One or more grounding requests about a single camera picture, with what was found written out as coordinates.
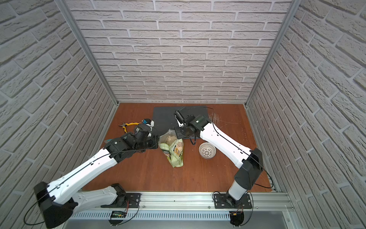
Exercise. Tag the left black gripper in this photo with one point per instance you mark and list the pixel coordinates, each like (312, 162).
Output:
(151, 142)

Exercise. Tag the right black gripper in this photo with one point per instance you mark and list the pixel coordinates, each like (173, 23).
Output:
(183, 131)

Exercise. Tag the green oats bag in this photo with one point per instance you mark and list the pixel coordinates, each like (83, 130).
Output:
(173, 148)

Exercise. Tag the white patterned breakfast bowl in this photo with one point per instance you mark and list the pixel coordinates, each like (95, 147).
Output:
(207, 150)

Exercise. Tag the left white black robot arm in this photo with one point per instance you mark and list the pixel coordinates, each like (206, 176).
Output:
(61, 198)

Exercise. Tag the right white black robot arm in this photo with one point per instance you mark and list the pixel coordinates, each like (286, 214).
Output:
(248, 161)

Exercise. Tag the left controller board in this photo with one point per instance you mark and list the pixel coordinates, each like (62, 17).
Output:
(117, 218)

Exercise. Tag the controller board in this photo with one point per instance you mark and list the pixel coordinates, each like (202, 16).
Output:
(236, 218)
(117, 218)

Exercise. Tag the right controller board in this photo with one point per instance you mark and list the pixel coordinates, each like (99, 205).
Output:
(236, 218)

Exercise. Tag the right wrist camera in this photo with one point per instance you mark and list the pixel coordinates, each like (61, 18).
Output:
(180, 118)

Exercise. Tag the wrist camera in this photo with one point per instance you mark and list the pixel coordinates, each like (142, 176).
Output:
(180, 118)
(148, 122)

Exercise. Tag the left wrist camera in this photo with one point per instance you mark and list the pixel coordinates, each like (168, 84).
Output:
(148, 122)

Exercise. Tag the yellow handled pliers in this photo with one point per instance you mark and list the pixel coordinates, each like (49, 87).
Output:
(125, 125)

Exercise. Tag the grey network switch box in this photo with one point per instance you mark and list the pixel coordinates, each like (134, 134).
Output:
(164, 119)

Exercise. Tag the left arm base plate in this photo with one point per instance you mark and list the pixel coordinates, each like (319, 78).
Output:
(130, 200)

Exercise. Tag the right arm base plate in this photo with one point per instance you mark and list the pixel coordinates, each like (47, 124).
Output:
(225, 201)

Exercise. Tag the aluminium front rail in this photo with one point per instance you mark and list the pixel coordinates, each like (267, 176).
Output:
(177, 201)

